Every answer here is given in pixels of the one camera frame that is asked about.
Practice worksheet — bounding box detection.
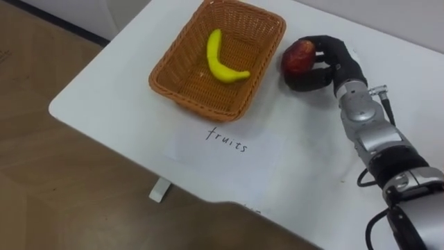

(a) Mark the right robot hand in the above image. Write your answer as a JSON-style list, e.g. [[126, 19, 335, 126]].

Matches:
[[284, 35, 368, 98]]

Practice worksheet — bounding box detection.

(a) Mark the red apple soft toy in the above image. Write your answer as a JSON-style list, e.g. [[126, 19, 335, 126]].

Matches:
[[280, 40, 317, 77]]

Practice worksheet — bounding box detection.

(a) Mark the orange wicker basket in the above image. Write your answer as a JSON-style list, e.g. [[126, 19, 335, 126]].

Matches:
[[148, 0, 287, 123]]

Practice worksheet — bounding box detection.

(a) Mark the yellow banana soft toy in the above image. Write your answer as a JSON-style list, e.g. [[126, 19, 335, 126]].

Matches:
[[206, 28, 251, 84]]

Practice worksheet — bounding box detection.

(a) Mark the white paper sheet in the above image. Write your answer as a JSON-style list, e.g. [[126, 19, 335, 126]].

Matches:
[[162, 126, 287, 195]]

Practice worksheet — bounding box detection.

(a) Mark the white desk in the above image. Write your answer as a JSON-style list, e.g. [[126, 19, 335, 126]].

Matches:
[[48, 0, 444, 250]]

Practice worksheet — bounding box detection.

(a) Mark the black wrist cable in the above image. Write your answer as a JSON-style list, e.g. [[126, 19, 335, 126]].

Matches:
[[356, 84, 397, 250]]

